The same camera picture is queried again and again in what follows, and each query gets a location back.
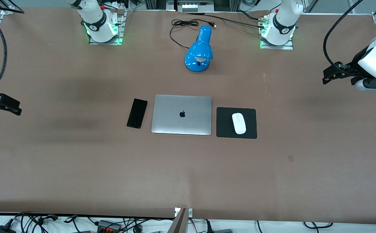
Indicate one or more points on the black mouse pad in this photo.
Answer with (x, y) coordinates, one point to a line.
(223, 129)

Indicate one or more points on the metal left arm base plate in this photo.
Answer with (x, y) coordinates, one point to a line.
(273, 47)

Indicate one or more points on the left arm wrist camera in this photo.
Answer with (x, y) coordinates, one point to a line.
(373, 84)

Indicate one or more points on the black orange connector block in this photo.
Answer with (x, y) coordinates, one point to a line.
(108, 225)

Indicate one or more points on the brown table cover sheet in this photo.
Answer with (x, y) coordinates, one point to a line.
(188, 174)

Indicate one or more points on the silver closed laptop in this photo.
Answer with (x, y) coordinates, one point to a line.
(182, 114)

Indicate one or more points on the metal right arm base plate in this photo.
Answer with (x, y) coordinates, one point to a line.
(120, 29)

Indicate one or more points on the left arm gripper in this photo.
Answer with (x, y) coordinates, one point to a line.
(353, 65)

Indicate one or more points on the black power adapter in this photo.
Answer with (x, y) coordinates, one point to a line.
(2, 229)

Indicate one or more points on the blue desk lamp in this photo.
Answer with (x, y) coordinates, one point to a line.
(200, 48)

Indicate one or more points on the black smartphone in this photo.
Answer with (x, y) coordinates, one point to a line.
(137, 113)

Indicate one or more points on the white power strip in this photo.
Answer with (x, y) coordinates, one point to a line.
(192, 7)

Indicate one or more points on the white computer mouse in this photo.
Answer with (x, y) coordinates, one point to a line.
(239, 123)

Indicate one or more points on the aluminium profile post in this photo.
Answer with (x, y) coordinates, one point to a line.
(179, 221)

